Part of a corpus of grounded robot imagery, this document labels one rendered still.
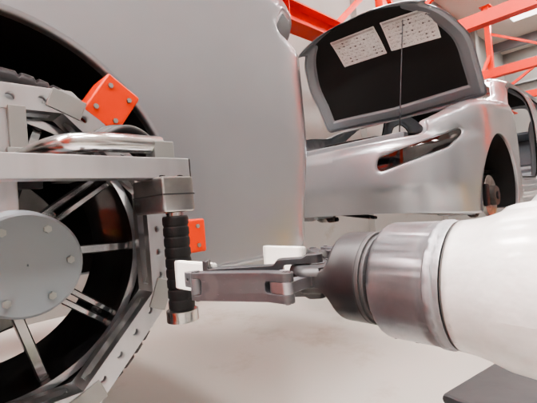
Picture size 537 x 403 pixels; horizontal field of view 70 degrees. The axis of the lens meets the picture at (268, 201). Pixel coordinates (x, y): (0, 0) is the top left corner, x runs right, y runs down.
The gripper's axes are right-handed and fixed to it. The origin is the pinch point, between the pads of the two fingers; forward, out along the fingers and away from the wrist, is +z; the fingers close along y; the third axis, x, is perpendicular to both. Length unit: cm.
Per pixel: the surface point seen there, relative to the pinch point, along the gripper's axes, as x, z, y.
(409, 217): -38, 396, 845
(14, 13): 47, 48, -11
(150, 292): -7.7, 33.2, 5.6
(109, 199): 11.0, 46.4, 4.3
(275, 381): -83, 112, 108
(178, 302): -5.4, 10.7, -1.4
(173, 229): 4.5, 10.6, -1.5
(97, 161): 14.0, 13.4, -9.9
